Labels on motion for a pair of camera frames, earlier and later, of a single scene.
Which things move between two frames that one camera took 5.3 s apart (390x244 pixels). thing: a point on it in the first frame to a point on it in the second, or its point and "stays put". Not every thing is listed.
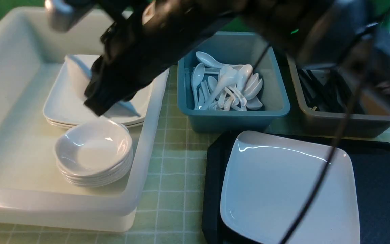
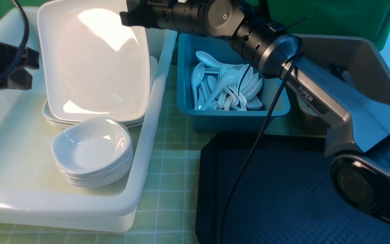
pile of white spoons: [217, 86] stays put
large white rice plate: [267, 179] to [94, 68]
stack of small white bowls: [94, 154] stays put
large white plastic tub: [20, 186] stays put
